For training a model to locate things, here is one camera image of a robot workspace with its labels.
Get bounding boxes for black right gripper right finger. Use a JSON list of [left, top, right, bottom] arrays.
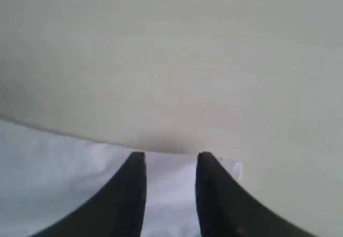
[[195, 152, 311, 237]]

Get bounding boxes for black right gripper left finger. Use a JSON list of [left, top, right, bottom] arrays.
[[36, 152, 147, 236]]

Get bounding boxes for white t-shirt red lettering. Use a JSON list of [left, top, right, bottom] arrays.
[[0, 118, 243, 237]]

